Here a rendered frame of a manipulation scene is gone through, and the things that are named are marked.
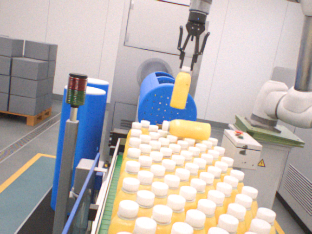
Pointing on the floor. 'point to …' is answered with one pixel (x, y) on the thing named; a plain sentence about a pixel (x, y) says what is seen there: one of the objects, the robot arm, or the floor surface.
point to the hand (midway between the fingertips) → (187, 61)
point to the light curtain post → (197, 66)
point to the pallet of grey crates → (27, 78)
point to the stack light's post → (65, 176)
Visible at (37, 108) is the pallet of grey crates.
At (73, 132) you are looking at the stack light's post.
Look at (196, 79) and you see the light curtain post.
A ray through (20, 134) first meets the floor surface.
